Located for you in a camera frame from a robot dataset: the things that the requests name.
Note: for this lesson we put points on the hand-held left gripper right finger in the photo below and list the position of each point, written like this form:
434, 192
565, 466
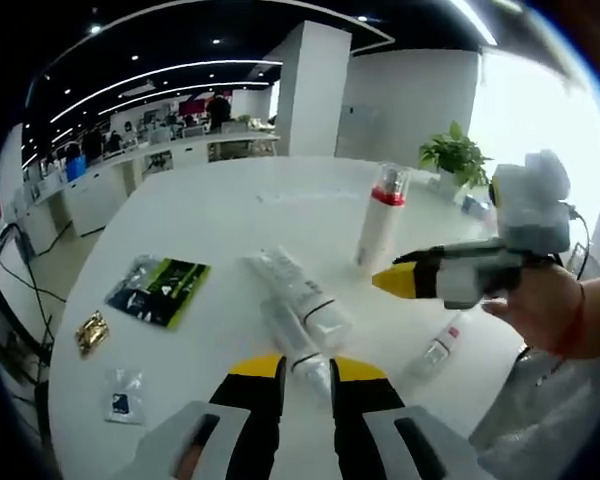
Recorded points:
377, 442

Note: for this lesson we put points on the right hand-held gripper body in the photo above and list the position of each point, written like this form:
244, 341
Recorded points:
530, 210

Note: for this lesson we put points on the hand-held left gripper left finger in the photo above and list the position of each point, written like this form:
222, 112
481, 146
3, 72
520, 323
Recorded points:
165, 440

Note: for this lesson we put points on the clear skincare sachet blue label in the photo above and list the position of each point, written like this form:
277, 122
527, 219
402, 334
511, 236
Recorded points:
124, 397

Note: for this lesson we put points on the small white spray bottle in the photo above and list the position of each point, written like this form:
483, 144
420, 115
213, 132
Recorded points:
437, 345

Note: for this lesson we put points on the white pump bottle red collar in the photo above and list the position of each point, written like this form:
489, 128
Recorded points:
380, 225

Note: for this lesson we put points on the gold skincare sachet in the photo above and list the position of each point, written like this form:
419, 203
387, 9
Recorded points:
92, 334

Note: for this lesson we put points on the clear tube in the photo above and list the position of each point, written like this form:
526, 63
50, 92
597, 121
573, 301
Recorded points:
287, 330

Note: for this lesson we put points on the green navy skincare sachet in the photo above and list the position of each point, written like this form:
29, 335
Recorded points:
160, 290

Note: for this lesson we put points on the white skincare tube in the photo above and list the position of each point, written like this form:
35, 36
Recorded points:
300, 290

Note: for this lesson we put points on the person's right hand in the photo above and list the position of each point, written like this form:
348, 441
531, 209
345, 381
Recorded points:
545, 310

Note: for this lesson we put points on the blue white pack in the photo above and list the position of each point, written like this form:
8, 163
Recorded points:
477, 205

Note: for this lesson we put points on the green potted plant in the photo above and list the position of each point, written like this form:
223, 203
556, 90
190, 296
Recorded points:
455, 150

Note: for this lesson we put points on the person's grey garment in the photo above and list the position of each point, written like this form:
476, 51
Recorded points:
545, 415

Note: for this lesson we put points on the ceiling light strips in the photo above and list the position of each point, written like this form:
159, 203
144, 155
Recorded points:
472, 20

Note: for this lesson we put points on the long white counter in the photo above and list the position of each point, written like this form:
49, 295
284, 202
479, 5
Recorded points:
105, 190

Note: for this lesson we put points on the blue bin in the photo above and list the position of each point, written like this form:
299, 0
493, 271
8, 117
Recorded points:
76, 169

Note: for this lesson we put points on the pink display screen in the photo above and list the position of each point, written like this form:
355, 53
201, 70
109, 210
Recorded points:
192, 108

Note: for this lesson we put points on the round ceiling spotlights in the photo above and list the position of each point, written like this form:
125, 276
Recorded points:
95, 29

